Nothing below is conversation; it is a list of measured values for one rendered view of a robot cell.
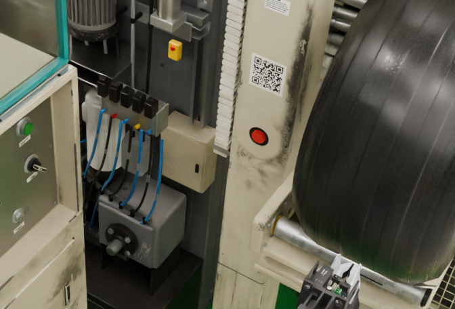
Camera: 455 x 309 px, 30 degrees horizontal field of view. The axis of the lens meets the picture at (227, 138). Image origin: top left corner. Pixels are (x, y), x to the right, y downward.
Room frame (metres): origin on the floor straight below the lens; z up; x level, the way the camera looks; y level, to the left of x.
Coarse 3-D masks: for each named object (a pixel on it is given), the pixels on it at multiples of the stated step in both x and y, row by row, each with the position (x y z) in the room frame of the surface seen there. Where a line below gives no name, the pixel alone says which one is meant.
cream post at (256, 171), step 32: (256, 0) 1.34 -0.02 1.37; (288, 0) 1.31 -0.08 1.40; (320, 0) 1.33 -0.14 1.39; (256, 32) 1.33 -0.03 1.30; (288, 32) 1.31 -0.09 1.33; (320, 32) 1.36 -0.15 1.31; (288, 64) 1.30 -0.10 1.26; (320, 64) 1.39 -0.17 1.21; (256, 96) 1.33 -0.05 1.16; (288, 96) 1.30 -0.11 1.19; (256, 128) 1.32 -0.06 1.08; (288, 128) 1.29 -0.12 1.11; (256, 160) 1.32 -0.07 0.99; (288, 160) 1.31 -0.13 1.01; (256, 192) 1.31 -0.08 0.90; (224, 224) 1.34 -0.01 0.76; (224, 256) 1.34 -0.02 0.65; (256, 256) 1.30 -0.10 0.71; (224, 288) 1.33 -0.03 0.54; (256, 288) 1.30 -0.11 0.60
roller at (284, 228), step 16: (288, 224) 1.21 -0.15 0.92; (288, 240) 1.19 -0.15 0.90; (304, 240) 1.18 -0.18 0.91; (320, 256) 1.16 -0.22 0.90; (336, 256) 1.15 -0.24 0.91; (368, 272) 1.11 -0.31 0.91; (384, 288) 1.10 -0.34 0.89; (400, 288) 1.08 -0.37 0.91; (416, 288) 1.08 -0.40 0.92; (416, 304) 1.07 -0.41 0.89
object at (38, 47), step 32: (0, 0) 1.10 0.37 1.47; (32, 0) 1.16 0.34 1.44; (64, 0) 1.22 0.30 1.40; (0, 32) 1.09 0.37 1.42; (32, 32) 1.15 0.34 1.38; (64, 32) 1.22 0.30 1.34; (0, 64) 1.08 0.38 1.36; (32, 64) 1.15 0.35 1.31; (64, 64) 1.21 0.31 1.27; (0, 96) 1.07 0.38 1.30
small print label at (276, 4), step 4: (268, 0) 1.33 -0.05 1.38; (272, 0) 1.32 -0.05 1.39; (276, 0) 1.32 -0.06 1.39; (280, 0) 1.32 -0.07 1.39; (284, 0) 1.31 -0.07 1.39; (268, 4) 1.33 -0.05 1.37; (272, 4) 1.32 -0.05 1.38; (276, 4) 1.32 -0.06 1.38; (280, 4) 1.32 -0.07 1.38; (284, 4) 1.31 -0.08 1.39; (288, 4) 1.31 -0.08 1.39; (268, 8) 1.33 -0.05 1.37; (272, 8) 1.32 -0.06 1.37; (276, 8) 1.32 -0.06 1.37; (280, 8) 1.31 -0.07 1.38; (284, 8) 1.31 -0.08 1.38; (288, 8) 1.31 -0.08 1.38; (280, 12) 1.31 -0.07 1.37; (284, 12) 1.31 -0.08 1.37; (288, 12) 1.31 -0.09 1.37
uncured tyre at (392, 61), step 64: (384, 0) 1.25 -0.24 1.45; (448, 0) 1.25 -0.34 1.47; (384, 64) 1.13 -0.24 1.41; (448, 64) 1.12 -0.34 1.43; (320, 128) 1.09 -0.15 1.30; (384, 128) 1.05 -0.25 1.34; (448, 128) 1.03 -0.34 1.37; (320, 192) 1.04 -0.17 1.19; (384, 192) 1.00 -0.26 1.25; (448, 192) 0.98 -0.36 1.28; (384, 256) 0.99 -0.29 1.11; (448, 256) 1.01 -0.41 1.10
